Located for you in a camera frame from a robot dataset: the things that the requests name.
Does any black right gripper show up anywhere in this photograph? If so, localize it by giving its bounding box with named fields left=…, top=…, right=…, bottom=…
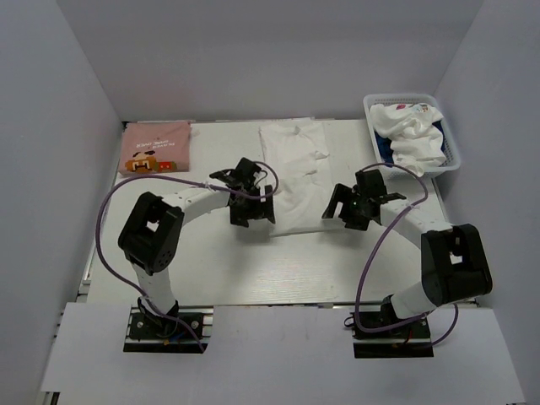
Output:
left=322, top=183, right=370, bottom=231

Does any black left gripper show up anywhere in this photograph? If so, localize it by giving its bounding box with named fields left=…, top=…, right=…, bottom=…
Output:
left=230, top=184, right=274, bottom=227

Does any white t shirt robot print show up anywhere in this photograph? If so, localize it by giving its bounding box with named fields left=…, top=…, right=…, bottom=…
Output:
left=259, top=119, right=339, bottom=237

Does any white t shirt colourful print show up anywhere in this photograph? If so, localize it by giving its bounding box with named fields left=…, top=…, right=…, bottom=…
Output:
left=370, top=103, right=446, bottom=176

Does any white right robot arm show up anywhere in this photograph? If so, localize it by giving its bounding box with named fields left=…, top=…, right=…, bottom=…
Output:
left=322, top=165, right=494, bottom=337

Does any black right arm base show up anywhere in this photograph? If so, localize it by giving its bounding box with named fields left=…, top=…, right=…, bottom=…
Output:
left=343, top=314, right=434, bottom=359

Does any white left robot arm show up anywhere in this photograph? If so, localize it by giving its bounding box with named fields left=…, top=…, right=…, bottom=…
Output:
left=118, top=158, right=279, bottom=337

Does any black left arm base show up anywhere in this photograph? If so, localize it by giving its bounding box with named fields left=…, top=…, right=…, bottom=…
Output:
left=123, top=307, right=213, bottom=354

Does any blue t shirt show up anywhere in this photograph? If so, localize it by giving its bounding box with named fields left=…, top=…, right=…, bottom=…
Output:
left=374, top=121, right=445, bottom=164

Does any folded pink t shirt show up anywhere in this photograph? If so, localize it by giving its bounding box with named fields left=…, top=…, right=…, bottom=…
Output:
left=117, top=121, right=192, bottom=176

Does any white plastic basket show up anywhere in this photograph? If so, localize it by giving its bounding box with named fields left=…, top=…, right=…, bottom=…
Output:
left=364, top=94, right=461, bottom=178

